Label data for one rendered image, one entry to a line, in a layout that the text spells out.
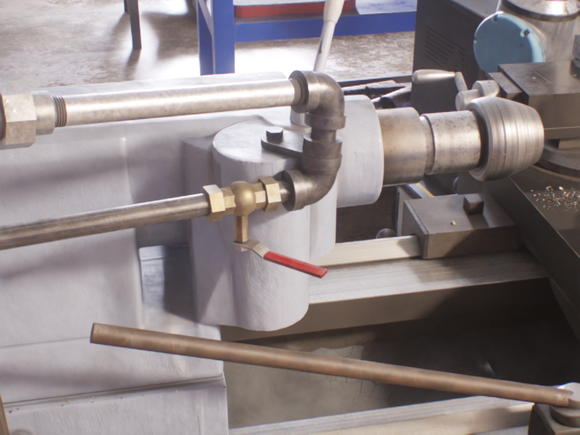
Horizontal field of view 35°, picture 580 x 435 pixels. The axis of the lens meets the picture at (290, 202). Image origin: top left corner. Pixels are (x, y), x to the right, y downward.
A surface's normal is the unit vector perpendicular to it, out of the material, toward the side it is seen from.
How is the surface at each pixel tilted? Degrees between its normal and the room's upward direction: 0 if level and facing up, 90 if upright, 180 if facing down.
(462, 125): 31
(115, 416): 90
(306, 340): 90
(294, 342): 90
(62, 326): 66
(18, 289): 70
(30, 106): 56
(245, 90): 45
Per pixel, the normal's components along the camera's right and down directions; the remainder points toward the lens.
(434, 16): -0.93, 0.18
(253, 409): 0.45, -0.77
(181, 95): 0.43, -0.34
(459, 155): 0.19, 0.43
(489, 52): -0.71, 0.41
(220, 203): 0.40, -0.06
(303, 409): -0.14, -0.85
